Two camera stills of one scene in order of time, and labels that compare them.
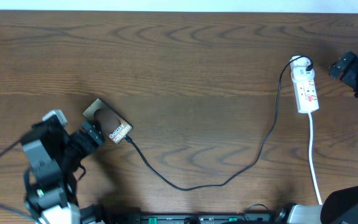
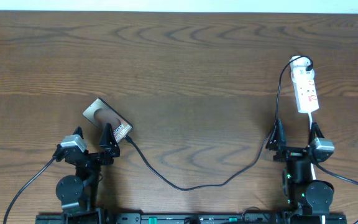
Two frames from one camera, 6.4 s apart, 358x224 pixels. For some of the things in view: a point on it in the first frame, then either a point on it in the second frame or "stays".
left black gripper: x=93 y=135 -> x=108 y=154
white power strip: x=304 y=86 stays
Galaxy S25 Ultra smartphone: x=115 y=127 stays
